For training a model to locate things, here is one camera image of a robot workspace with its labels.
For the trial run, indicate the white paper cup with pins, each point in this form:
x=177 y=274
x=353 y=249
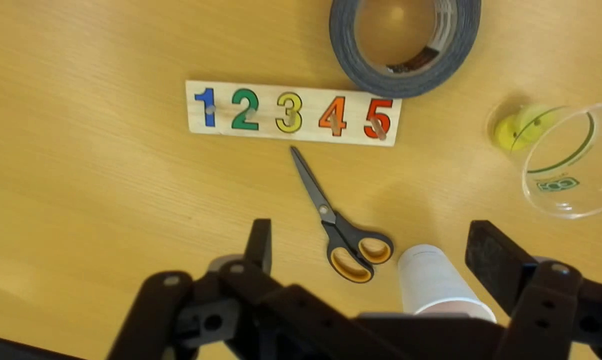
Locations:
x=433 y=281

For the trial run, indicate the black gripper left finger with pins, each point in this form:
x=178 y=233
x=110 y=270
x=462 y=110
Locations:
x=233 y=313

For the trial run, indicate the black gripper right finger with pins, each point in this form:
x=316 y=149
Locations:
x=552 y=306

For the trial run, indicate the clear drinking glass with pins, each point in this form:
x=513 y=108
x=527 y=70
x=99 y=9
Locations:
x=580 y=192

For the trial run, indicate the wooden number peg board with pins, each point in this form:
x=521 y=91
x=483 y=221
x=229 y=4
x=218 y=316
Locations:
x=201 y=130

